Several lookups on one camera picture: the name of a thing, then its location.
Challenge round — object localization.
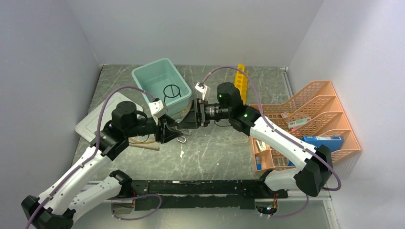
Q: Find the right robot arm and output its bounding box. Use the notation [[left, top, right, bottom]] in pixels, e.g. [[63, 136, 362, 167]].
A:
[[176, 83, 333, 198]]

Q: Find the white stapler in organizer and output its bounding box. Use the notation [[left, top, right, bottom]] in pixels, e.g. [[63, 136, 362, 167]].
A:
[[255, 140, 267, 152]]

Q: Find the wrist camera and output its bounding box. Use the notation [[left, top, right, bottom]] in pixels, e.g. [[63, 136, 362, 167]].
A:
[[148, 98, 168, 124], [195, 82, 211, 101]]

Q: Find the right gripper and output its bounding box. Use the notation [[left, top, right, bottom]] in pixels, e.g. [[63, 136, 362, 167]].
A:
[[177, 98, 232, 129]]

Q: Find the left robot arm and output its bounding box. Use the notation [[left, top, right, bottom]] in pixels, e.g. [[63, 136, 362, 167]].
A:
[[21, 100, 182, 229]]

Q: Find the yellow test tube rack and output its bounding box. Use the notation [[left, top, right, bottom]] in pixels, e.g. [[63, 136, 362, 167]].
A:
[[234, 71, 248, 104]]

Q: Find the blue binder folder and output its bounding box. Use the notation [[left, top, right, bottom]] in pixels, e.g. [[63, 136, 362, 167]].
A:
[[301, 136, 344, 152]]

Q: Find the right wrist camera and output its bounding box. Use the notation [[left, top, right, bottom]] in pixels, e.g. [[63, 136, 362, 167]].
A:
[[195, 82, 211, 101]]

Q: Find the amber rubber tubing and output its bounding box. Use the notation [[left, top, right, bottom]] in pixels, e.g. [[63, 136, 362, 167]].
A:
[[129, 105, 191, 144]]

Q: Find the white plastic bin lid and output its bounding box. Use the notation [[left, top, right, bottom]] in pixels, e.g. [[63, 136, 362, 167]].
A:
[[75, 92, 134, 143]]

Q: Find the mint green plastic bin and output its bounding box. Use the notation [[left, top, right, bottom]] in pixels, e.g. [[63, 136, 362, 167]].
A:
[[131, 58, 192, 116]]

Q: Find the black wire ring stand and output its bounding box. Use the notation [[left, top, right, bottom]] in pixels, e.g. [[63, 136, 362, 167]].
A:
[[163, 84, 181, 101]]

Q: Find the clear acrylic tube rack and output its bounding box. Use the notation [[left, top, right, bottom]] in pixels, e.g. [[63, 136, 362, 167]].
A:
[[232, 136, 250, 146]]

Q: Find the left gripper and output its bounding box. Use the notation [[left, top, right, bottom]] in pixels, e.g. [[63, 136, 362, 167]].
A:
[[124, 112, 182, 143]]

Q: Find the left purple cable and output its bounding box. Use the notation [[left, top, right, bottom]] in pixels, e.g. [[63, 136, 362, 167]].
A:
[[23, 86, 157, 229]]

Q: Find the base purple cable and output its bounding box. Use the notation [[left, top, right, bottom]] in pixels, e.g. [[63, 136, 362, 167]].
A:
[[110, 194, 162, 221]]

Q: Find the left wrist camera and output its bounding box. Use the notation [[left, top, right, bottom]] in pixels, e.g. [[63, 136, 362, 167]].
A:
[[148, 98, 168, 124]]

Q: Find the wooden dowel rod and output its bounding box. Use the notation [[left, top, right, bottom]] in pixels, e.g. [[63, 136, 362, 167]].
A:
[[129, 143, 160, 151]]

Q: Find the orange mesh file organizer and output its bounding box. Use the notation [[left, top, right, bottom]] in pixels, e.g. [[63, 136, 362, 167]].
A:
[[262, 81, 361, 165]]

